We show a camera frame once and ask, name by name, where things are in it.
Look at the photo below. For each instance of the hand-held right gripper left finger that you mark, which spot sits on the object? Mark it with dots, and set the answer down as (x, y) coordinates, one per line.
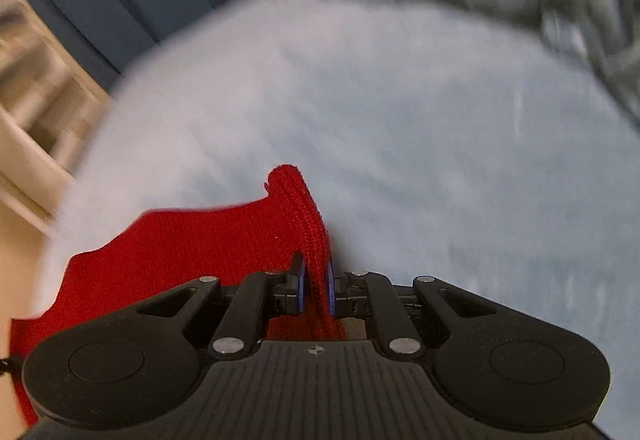
(299, 281)

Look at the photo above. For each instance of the red knit sweater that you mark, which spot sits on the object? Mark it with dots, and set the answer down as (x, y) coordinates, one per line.
(210, 250)

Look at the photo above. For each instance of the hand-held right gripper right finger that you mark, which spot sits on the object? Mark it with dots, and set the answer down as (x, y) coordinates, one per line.
(331, 287)

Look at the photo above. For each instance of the white drawer shelf unit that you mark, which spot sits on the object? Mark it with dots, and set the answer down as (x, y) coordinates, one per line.
(35, 110)

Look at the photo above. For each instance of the light blue bed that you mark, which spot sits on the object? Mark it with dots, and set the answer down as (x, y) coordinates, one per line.
(425, 160)

